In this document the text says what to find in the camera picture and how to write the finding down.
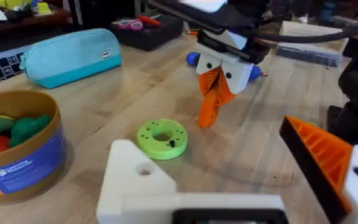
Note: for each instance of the black box with tools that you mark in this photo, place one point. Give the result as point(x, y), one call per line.
point(149, 35)

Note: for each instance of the dark wooden desk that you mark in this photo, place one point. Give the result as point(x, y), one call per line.
point(23, 26)

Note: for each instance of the round tub with toys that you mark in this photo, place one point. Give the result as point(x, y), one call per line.
point(26, 161)

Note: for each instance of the teal zip pouch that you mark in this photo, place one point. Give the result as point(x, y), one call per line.
point(70, 57)

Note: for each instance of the small black screw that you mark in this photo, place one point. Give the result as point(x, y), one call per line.
point(172, 143)

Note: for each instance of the white orange left gripper right finger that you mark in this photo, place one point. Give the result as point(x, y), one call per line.
point(325, 155)

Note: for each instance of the green disc with holes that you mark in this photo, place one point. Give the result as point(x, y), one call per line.
point(154, 147)

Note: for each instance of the clear flat plastic box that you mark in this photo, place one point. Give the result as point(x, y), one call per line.
point(306, 56)

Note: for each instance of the pale cardboard box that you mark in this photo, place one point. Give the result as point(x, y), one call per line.
point(309, 32)

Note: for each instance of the white block left gripper left finger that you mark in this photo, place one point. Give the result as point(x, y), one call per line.
point(126, 174)

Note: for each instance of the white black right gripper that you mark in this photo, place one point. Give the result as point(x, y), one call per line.
point(228, 40)

